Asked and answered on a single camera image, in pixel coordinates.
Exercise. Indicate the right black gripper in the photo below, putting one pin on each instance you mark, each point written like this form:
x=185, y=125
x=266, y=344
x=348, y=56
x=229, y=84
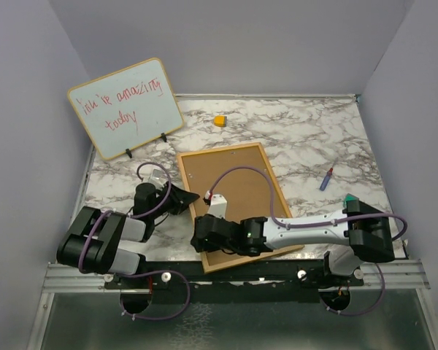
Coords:
x=201, y=245

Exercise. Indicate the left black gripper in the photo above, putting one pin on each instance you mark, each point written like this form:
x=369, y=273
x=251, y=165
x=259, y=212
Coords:
x=181, y=198

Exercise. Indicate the yellow picture frame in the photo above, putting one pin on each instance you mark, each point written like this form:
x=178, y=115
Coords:
x=247, y=190

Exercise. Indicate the small whiteboard yellow rim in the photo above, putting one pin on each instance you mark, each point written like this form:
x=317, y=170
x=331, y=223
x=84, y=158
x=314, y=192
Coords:
x=126, y=109

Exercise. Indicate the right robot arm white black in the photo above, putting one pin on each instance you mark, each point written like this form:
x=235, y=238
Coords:
x=360, y=233

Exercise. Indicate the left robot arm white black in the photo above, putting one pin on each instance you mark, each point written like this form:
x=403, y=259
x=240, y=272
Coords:
x=91, y=244

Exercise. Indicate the yellow grey eraser block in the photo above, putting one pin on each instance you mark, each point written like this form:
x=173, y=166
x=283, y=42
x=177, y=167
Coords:
x=220, y=121

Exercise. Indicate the teal green cube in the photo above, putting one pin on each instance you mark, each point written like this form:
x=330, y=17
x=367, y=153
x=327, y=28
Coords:
x=348, y=198

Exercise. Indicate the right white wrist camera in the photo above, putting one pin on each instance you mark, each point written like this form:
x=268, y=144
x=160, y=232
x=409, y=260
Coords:
x=216, y=203

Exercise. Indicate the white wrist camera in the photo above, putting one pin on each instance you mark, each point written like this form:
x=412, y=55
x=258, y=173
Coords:
x=216, y=203
x=156, y=177

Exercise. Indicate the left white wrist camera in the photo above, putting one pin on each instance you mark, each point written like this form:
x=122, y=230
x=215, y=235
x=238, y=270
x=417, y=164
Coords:
x=156, y=177

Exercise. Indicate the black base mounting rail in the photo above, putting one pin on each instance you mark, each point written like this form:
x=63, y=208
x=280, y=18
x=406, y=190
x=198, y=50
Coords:
x=256, y=282

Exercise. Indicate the aluminium extrusion rail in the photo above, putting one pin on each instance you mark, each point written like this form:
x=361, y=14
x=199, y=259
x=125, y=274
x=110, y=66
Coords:
x=63, y=279

